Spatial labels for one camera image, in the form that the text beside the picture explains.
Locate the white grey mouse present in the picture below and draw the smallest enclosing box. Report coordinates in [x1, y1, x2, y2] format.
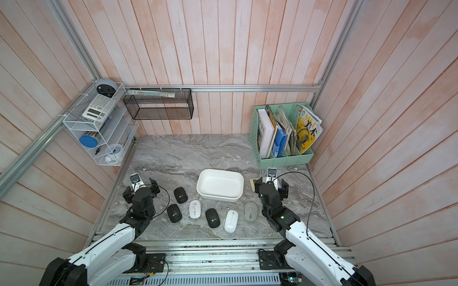
[244, 201, 258, 222]

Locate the black logo mouse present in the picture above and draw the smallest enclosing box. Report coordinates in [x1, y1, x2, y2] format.
[167, 204, 182, 223]

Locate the white slim mouse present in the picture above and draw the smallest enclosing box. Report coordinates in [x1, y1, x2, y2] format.
[224, 210, 239, 234]

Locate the white plastic storage box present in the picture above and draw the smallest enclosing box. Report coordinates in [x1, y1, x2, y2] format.
[196, 169, 244, 202]

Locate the black ribbed mouse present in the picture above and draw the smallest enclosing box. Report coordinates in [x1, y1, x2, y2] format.
[205, 208, 221, 229]

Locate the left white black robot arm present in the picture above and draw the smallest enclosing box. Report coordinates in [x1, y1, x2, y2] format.
[39, 174, 160, 286]

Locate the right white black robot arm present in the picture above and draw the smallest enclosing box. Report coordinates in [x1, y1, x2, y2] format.
[255, 180, 376, 286]

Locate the yellow blue calculator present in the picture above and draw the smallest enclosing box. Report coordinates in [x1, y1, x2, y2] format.
[250, 178, 263, 193]

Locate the blue book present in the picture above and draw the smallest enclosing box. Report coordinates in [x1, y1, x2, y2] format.
[272, 127, 287, 157]

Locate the green plastic file organizer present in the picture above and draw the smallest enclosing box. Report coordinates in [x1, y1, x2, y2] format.
[250, 102, 314, 169]

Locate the white book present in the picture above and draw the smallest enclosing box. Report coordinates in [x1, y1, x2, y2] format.
[257, 109, 274, 159]

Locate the yellow magazine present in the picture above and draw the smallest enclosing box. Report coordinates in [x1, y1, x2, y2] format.
[296, 104, 323, 154]

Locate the blue lidded jar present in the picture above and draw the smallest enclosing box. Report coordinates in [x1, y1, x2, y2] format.
[79, 132, 99, 148]

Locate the white desk calculator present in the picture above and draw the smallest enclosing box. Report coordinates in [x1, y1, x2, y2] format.
[82, 94, 116, 123]

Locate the white ruler on basket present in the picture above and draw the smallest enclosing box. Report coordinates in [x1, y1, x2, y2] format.
[126, 89, 175, 98]

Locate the round grey black speaker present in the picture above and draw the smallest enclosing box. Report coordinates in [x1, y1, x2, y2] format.
[95, 79, 118, 98]

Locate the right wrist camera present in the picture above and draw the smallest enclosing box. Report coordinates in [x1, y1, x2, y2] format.
[265, 168, 278, 188]

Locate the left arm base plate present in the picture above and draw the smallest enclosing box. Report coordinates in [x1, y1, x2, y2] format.
[135, 253, 166, 274]

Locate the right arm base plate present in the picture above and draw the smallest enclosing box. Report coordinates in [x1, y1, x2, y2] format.
[258, 249, 291, 270]

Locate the white wire wall shelf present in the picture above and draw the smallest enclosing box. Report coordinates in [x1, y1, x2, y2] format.
[63, 81, 138, 166]

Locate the black wire mesh basket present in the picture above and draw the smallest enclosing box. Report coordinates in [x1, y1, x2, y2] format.
[123, 88, 194, 120]

